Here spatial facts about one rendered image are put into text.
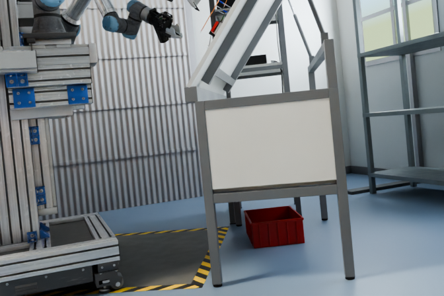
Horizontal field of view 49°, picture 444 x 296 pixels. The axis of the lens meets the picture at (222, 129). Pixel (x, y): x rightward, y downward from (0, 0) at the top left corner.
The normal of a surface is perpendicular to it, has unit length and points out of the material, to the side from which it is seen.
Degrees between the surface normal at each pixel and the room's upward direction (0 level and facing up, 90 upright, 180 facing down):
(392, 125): 90
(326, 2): 90
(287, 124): 90
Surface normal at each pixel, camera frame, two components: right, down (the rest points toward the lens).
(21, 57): 0.35, -0.01
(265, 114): -0.11, 0.04
